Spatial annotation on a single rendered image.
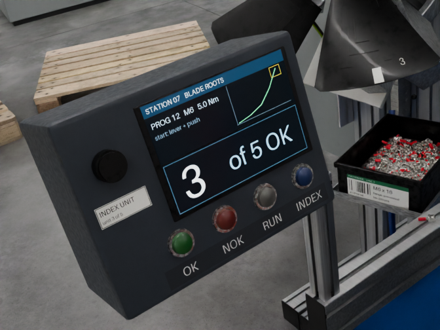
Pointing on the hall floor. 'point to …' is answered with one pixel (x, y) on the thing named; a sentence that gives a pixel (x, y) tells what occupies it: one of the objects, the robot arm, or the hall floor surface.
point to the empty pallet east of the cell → (113, 61)
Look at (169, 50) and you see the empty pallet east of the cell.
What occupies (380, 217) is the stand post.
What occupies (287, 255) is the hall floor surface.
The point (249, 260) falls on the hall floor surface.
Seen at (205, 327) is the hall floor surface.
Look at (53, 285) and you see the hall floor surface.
